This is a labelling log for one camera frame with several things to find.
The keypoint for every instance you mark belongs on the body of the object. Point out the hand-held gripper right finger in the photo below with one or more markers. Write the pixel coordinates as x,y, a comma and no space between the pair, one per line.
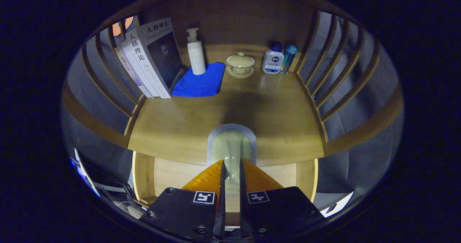
244,214

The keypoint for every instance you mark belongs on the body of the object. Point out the grey and white book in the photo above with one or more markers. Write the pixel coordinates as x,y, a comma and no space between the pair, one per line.
162,55

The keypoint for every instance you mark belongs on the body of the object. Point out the wooden drawer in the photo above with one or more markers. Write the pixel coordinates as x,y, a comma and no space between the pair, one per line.
173,174

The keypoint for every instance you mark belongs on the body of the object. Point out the teal bottle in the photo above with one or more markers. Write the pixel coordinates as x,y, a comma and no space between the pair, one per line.
289,55

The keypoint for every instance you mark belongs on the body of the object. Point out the pale green grey scrubber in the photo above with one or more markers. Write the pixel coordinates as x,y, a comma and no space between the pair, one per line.
232,145

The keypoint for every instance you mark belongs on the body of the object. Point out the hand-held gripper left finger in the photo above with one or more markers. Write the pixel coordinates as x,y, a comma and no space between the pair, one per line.
220,214

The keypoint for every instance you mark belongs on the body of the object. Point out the lilac book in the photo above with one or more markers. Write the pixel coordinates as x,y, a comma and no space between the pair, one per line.
126,64

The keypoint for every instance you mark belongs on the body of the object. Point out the white bottle with blue cap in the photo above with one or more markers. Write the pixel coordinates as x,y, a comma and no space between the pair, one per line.
272,61

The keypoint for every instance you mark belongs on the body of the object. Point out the wooden countertop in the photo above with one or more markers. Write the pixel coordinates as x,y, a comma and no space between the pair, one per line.
281,120

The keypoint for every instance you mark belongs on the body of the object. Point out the white pump bottle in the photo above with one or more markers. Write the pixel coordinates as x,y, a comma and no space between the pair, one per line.
196,57

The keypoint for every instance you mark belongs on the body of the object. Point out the black backdrop cloth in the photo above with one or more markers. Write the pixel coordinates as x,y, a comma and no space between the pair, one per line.
374,86

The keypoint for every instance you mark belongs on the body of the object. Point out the beige lidded teacup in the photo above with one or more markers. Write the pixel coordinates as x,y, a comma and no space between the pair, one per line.
240,63

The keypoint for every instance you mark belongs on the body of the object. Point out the blue folded cloth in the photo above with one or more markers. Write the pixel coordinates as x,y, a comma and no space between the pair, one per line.
201,84

